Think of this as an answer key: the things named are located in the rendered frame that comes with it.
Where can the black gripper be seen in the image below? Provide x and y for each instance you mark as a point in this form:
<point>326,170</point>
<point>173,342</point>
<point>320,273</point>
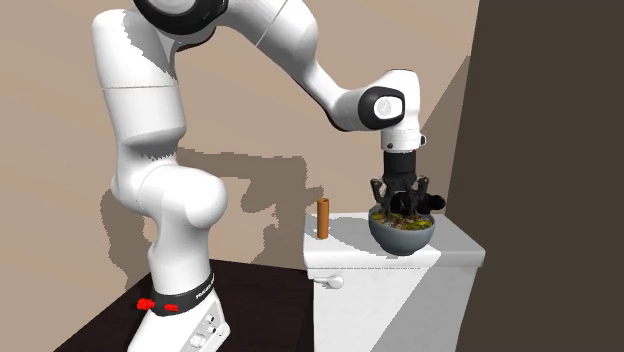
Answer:
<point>400,168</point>

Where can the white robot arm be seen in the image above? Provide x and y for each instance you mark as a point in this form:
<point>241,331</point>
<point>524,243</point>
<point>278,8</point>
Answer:
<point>146,126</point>

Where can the black rounded object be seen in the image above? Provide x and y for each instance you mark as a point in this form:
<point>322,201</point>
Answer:
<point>435,201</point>

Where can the grey bowl with food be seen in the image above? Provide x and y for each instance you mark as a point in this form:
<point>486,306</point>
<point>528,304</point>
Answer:
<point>400,239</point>

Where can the brown cylinder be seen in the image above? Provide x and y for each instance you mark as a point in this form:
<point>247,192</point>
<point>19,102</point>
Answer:
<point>322,219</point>

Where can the dark robot stand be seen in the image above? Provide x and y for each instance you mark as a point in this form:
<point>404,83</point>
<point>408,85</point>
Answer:
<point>265,312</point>

